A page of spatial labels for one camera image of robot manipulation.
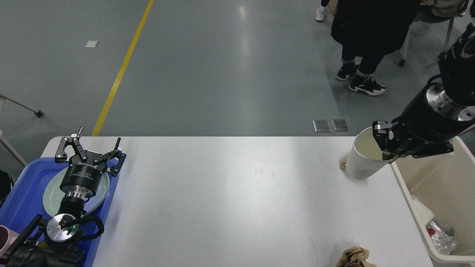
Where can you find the pink mug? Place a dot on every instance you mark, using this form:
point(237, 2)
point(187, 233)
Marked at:
point(7, 235)

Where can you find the floor outlet plate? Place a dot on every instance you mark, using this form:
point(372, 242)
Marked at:
point(321, 126)
point(340, 125)

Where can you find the white office chair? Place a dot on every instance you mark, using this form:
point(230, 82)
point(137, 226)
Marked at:
point(437, 11)

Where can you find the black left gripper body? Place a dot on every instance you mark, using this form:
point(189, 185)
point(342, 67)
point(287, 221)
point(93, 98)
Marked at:
point(82, 179)

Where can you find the chair leg with caster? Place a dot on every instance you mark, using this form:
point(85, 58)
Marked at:
point(4, 98)

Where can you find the person in black pants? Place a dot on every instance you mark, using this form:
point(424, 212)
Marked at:
point(320, 12)

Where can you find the brown paper ball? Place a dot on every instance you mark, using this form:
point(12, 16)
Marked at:
point(343, 162)
point(355, 257)

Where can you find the left floor outlet plate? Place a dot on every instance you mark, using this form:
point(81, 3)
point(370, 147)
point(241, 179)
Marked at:
point(321, 126)

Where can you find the foil tray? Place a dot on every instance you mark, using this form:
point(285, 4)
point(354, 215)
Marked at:
point(442, 236)

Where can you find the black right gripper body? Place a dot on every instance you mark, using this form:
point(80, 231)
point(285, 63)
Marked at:
point(425, 128)

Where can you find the white paper cup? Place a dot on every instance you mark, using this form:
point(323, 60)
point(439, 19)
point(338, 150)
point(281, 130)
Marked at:
point(423, 215)
point(365, 157)

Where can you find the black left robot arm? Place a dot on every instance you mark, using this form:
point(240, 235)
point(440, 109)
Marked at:
point(54, 242)

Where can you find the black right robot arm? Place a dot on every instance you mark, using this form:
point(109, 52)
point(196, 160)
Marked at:
point(457, 70)

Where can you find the right floor outlet plate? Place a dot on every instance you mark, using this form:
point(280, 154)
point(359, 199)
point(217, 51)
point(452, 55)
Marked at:
point(340, 125)

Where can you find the beige plastic bin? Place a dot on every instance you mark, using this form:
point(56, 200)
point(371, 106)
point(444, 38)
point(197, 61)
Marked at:
point(445, 184)

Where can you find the person in black sneakers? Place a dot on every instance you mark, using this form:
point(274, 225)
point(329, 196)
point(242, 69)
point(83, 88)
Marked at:
point(368, 30)

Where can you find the green plate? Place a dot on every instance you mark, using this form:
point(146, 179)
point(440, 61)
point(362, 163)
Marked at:
point(52, 195)

